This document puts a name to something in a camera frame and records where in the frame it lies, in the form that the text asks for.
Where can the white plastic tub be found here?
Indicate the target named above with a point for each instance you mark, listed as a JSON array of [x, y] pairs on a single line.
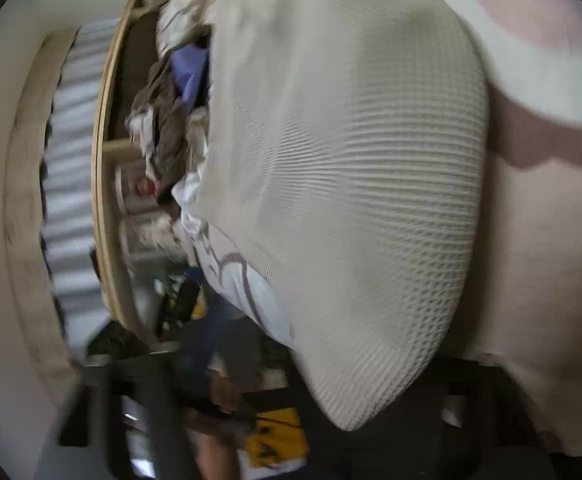
[[128, 187], [141, 235]]

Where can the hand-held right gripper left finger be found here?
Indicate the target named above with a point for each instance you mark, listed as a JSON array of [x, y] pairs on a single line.
[[101, 410]]

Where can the grey pleated curtain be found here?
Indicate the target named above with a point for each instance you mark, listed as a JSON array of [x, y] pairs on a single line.
[[71, 160]]

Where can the wooden bed rail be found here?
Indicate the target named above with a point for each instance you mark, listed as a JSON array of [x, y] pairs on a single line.
[[102, 185]]

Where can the dark brown bed panel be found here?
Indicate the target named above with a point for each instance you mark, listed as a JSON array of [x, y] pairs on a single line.
[[131, 75]]

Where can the purple garment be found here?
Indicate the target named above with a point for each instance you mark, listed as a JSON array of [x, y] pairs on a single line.
[[188, 70]]

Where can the beige curtain pelmet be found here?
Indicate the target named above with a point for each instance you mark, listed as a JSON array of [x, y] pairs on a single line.
[[26, 210]]

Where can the yellow black object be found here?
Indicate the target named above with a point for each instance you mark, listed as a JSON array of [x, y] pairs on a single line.
[[276, 442]]

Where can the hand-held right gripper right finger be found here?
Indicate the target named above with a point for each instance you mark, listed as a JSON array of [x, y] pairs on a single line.
[[496, 440]]

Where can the beige waffle knit garment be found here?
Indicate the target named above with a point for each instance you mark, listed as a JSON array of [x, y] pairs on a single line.
[[346, 185]]

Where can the person's blue jeans leg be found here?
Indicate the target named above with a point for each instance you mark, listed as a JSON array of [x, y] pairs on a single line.
[[211, 330]]

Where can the dark brown garment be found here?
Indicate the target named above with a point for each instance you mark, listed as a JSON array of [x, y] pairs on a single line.
[[168, 130]]

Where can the bear print bed cover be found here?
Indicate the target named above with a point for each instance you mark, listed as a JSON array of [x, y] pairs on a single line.
[[546, 260]]

